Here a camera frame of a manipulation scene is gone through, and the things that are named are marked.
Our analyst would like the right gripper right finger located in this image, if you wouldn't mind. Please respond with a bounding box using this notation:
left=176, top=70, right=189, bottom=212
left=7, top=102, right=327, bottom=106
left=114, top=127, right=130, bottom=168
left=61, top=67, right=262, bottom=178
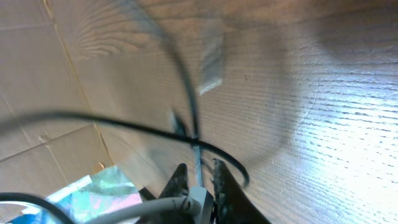
left=213, top=159, right=271, bottom=224

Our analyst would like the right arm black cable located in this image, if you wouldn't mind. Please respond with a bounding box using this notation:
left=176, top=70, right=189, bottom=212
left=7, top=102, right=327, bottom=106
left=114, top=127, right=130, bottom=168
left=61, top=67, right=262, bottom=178
left=0, top=192, right=75, bottom=224

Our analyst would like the black usb cable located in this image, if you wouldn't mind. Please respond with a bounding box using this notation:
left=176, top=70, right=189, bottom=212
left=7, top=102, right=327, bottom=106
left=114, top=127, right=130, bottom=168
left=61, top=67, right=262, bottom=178
left=0, top=6, right=251, bottom=189

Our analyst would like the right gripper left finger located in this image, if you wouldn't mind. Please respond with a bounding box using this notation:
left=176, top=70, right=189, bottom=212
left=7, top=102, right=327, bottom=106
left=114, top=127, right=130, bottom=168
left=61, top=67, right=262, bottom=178
left=136, top=163, right=195, bottom=224

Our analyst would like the white usb cable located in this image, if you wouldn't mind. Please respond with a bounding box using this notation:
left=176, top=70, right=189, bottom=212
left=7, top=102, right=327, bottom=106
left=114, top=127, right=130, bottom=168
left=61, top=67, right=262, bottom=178
left=83, top=18, right=226, bottom=224

